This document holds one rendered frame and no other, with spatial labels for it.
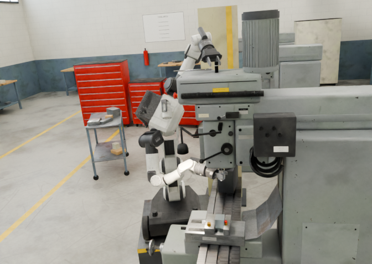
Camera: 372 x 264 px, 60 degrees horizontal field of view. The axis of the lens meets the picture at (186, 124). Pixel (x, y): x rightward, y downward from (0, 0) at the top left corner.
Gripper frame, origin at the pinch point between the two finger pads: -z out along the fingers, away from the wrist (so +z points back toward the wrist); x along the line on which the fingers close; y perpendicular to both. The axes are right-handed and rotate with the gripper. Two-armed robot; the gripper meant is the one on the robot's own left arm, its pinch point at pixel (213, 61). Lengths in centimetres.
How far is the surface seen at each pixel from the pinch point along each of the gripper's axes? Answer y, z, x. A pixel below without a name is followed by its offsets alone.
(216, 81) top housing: 1.2, -17.8, 4.7
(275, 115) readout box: 7, -52, -12
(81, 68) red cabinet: -341, 429, 97
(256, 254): -85, -87, -12
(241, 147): -30, -43, -7
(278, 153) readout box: -7, -65, -13
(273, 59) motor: 13.3, -19.4, -25.6
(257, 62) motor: 11.8, -18.4, -16.6
